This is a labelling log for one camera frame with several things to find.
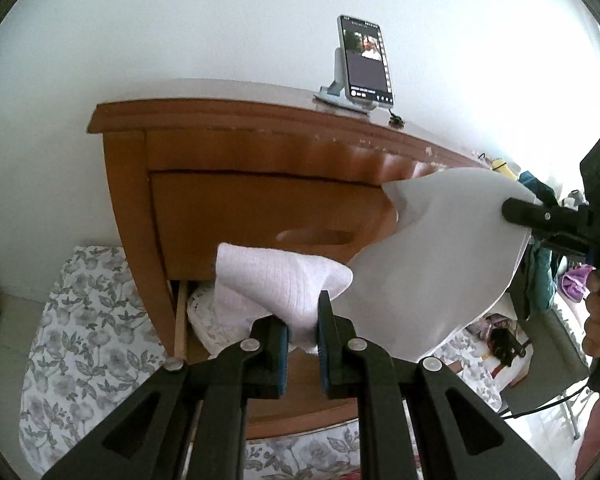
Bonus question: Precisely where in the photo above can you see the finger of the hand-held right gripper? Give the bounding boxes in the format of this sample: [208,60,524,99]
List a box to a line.
[501,197,590,236]
[531,232,589,257]

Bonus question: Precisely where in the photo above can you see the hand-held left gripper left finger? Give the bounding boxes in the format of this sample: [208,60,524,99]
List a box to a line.
[42,316,291,480]

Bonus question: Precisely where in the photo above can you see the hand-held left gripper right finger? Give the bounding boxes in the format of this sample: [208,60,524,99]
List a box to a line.
[318,290,562,480]

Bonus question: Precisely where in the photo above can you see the white ribbed underwear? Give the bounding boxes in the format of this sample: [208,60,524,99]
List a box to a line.
[214,241,356,357]

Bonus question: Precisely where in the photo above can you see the person's right forearm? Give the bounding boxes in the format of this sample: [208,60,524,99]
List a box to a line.
[577,392,600,478]

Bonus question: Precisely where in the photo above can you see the purple cloth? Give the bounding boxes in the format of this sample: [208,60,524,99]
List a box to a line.
[559,264,597,303]

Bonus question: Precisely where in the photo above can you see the yellow object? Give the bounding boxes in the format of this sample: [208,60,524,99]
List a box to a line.
[489,158,522,182]

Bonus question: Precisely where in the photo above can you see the pale chair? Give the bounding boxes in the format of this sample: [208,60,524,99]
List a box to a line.
[499,259,593,442]

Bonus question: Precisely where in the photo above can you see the grey floral bed sheet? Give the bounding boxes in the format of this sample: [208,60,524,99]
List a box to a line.
[19,244,512,480]

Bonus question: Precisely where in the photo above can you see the smartphone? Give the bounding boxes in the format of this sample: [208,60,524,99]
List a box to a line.
[336,13,397,107]

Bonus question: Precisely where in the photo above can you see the brown wooden nightstand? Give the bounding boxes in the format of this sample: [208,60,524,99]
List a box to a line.
[86,78,487,427]

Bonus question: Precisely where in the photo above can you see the grey phone stand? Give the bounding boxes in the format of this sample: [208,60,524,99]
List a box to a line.
[313,46,372,117]

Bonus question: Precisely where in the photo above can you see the black cable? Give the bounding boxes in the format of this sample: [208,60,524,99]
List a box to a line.
[499,384,591,419]

